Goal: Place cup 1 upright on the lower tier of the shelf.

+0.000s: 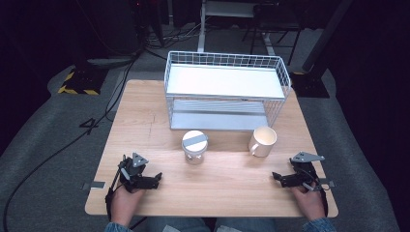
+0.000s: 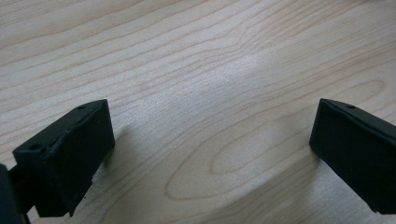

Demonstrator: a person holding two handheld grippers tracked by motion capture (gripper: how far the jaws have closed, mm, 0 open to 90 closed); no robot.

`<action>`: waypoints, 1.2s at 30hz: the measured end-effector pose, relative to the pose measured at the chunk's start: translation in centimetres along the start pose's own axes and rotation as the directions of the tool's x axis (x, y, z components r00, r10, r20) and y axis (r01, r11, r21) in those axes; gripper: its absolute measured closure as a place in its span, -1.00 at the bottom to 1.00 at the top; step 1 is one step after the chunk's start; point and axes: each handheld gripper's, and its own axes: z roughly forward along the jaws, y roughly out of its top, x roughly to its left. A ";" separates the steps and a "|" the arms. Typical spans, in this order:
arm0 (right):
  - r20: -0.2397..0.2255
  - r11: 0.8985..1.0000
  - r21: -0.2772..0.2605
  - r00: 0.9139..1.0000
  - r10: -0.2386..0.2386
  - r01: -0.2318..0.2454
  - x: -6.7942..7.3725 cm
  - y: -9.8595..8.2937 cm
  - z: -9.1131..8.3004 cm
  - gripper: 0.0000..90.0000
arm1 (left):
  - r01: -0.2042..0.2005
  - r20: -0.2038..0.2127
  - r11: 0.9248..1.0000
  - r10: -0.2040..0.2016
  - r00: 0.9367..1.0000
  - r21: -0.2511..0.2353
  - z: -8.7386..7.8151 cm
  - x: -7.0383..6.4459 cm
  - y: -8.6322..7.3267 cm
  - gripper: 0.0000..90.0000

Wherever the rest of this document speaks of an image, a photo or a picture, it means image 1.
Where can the person's right hand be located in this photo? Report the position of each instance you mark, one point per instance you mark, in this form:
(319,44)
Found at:
(308,203)

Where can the black slanted post with base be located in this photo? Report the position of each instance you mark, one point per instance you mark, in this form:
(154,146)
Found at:
(311,64)

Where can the glass jar with white lid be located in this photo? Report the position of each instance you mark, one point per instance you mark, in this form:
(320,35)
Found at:
(194,146)

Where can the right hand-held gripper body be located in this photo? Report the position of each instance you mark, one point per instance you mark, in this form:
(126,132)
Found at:
(306,169)

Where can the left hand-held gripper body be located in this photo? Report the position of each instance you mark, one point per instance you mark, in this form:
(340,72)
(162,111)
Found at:
(135,172)

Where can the white mug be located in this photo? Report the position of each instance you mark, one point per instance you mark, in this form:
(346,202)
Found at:
(262,141)

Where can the grey tape strip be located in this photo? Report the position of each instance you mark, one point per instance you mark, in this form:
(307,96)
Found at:
(328,184)
(95,185)

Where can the white metal stand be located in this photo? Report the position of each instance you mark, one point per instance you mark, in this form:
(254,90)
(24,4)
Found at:
(203,29)

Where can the black yellow striped stand base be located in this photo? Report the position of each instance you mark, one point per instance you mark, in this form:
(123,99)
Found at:
(82,82)

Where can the black metal chair frame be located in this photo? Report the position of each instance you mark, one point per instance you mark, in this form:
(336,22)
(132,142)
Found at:
(274,22)

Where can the person's left hand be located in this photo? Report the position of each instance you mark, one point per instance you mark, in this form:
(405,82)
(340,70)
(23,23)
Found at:
(124,206)

